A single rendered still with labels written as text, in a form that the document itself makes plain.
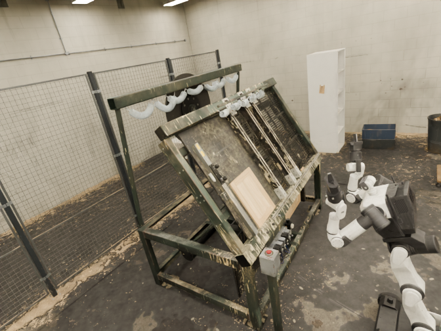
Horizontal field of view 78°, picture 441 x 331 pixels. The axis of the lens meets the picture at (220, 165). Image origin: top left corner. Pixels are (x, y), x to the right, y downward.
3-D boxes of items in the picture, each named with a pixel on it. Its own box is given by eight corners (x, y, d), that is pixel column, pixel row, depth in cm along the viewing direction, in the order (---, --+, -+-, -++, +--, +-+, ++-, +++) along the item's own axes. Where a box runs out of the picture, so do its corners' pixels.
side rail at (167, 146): (233, 256, 223) (243, 253, 216) (157, 145, 218) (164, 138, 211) (237, 251, 228) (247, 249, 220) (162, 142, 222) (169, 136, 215)
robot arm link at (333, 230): (327, 212, 182) (324, 235, 191) (329, 221, 174) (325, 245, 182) (344, 214, 180) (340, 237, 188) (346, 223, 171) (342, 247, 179)
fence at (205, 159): (252, 236, 238) (256, 235, 235) (191, 146, 233) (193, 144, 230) (255, 232, 242) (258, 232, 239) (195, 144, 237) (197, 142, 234)
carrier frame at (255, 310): (260, 332, 249) (249, 262, 217) (155, 284, 325) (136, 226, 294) (321, 207, 411) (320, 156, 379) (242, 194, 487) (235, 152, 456)
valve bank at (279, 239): (281, 271, 236) (279, 249, 227) (266, 266, 244) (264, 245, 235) (300, 236, 273) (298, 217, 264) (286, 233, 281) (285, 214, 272)
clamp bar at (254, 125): (289, 186, 307) (307, 178, 291) (230, 98, 301) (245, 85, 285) (292, 182, 314) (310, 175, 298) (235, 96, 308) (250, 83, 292)
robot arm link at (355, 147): (366, 140, 210) (366, 156, 211) (356, 140, 219) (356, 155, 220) (354, 142, 205) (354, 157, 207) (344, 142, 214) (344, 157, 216)
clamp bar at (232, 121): (279, 200, 283) (298, 193, 267) (215, 105, 277) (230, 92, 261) (282, 196, 291) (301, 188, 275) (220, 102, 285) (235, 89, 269)
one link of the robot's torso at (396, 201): (427, 215, 187) (407, 169, 183) (426, 245, 163) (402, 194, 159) (380, 220, 208) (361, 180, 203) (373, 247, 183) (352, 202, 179)
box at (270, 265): (275, 278, 208) (273, 260, 201) (260, 274, 214) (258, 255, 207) (281, 267, 216) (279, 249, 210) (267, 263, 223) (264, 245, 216)
